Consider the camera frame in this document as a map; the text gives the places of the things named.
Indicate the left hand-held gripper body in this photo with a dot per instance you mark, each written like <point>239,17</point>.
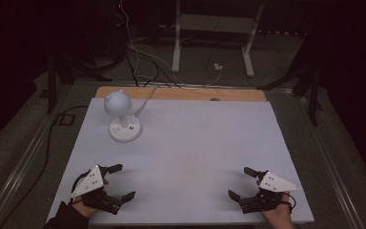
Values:
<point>90,183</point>

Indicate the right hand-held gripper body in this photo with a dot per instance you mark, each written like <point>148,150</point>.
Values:
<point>276,183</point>

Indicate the person's left hand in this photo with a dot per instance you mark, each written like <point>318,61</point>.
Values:
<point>84,208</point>

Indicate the person's right hand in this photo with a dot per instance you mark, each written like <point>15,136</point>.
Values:
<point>281,218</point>

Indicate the white round-headed desk lamp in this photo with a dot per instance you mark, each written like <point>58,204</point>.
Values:
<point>117,103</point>

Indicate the white table cover sheet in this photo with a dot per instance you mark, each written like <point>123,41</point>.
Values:
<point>190,143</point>

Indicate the black tripod stand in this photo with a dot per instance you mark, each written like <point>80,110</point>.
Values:
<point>51,82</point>
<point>313,95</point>

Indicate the white plug adapter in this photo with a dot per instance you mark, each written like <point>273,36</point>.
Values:
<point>218,66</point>

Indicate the white metal stand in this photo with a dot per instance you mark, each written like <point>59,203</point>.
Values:
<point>176,38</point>

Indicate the black rectangular floor frame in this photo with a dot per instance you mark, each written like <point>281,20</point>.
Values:
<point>65,119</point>

